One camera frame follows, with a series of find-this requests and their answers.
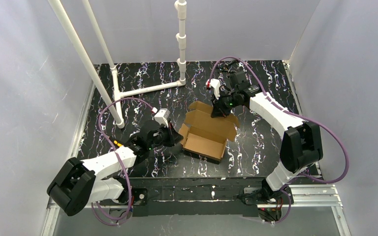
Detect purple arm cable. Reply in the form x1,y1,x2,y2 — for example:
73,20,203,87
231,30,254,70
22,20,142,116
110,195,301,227
91,97,158,227
208,57,350,225

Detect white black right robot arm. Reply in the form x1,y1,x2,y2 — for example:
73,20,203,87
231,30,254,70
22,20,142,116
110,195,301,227
206,72,323,197

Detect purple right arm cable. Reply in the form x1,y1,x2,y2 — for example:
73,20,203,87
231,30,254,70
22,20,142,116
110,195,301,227
208,57,350,225

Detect black pliers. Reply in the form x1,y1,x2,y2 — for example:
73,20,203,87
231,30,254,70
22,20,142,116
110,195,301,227
216,59,240,75

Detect brown cardboard paper box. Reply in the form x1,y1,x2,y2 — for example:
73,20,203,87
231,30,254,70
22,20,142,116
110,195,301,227
179,101,240,163

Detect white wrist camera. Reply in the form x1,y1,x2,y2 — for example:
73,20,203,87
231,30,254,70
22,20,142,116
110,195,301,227
206,79,221,99
151,107,170,128

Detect yellow black screwdriver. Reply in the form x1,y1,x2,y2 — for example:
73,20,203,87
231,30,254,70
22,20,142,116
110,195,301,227
109,138,123,148

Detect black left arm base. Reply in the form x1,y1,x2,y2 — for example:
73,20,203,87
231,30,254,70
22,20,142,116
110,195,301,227
110,185,149,207

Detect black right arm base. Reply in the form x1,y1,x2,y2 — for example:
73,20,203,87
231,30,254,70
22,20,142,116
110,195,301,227
236,181,292,224

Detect aluminium rail frame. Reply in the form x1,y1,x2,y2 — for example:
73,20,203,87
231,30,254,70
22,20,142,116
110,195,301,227
40,81,344,236

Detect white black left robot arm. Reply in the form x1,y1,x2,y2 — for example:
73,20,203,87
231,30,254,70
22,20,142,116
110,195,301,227
46,120,183,216

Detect white PVC pipe frame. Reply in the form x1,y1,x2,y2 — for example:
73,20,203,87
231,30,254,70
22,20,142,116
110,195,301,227
49,0,188,128

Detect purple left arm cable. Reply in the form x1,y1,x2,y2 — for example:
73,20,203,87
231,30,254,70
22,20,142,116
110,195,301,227
91,97,158,227

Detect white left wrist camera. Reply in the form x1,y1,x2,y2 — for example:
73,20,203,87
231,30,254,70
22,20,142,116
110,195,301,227
151,107,170,128

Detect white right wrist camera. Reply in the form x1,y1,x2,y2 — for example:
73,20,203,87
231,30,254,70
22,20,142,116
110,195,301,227
206,79,221,99

